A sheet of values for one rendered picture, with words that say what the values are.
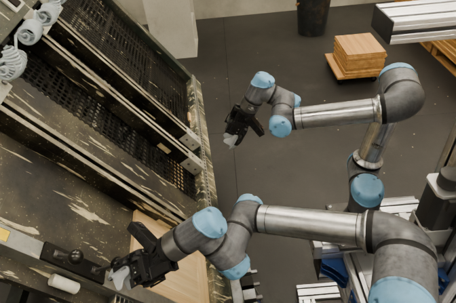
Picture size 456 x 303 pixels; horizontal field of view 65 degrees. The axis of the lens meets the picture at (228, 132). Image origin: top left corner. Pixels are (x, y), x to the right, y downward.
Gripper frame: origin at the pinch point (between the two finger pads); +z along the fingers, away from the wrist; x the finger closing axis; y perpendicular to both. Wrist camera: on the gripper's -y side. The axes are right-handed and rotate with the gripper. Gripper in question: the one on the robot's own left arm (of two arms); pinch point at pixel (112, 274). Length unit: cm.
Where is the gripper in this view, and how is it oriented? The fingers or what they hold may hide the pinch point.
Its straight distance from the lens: 106.4
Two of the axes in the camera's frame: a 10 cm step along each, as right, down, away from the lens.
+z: -7.8, 5.5, 2.9
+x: 5.2, 3.3, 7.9
